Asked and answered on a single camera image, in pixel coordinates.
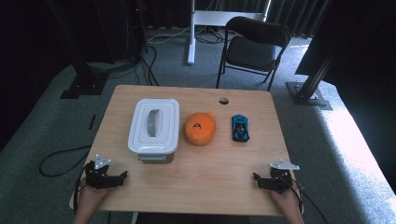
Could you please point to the dark curtain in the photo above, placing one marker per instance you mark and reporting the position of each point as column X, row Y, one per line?
column 295, row 15

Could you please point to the white metal desk frame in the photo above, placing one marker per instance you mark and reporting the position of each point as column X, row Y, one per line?
column 191, row 37

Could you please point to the person's left hand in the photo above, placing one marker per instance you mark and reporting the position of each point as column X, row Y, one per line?
column 90, row 199

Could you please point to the grey table leg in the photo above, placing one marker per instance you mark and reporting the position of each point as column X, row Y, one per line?
column 134, row 218

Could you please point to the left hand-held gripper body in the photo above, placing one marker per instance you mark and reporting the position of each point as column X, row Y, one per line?
column 95, row 179

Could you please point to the black metal stand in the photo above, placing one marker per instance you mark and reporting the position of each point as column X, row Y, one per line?
column 306, row 93
column 84, row 84

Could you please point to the orange plush toy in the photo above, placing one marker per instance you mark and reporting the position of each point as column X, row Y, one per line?
column 199, row 133

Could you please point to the black folding chair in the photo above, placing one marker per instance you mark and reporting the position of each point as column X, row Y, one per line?
column 249, row 53

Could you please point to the clear plastic storage box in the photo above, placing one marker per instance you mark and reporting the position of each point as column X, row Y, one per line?
column 155, row 158

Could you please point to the blue toy car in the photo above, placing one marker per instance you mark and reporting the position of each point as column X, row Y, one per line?
column 240, row 128

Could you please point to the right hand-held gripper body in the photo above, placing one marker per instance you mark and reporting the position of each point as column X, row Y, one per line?
column 280, row 180

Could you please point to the person's right hand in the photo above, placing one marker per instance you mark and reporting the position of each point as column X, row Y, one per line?
column 289, row 202

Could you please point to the small black floor strip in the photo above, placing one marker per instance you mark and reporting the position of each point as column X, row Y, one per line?
column 92, row 122

